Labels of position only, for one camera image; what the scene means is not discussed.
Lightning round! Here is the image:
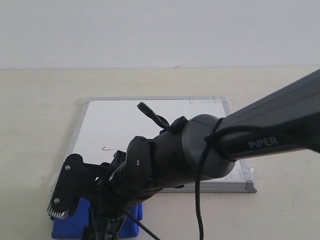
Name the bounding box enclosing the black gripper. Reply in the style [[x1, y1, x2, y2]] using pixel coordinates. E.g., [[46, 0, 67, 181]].
[[81, 149, 186, 240]]

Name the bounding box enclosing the blue microfibre cloth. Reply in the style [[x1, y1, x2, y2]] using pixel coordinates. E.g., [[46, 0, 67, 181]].
[[48, 197, 144, 240]]

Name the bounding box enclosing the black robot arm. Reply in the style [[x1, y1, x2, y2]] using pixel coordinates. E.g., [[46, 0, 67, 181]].
[[81, 70, 320, 240]]

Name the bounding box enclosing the clear tape front left corner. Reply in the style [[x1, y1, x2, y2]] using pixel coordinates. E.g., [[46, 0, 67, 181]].
[[40, 172, 59, 187]]

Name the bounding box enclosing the clear tape front right corner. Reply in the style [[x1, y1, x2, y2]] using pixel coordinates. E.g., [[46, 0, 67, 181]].
[[235, 167, 258, 182]]

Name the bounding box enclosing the clear tape back right corner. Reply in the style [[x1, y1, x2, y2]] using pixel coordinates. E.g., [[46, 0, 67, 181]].
[[188, 95, 229, 105]]

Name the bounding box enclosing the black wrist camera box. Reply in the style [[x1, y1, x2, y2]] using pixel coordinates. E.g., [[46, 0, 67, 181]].
[[47, 153, 84, 220]]

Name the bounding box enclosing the white board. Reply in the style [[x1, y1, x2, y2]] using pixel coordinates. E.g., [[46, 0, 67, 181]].
[[51, 95, 258, 196]]

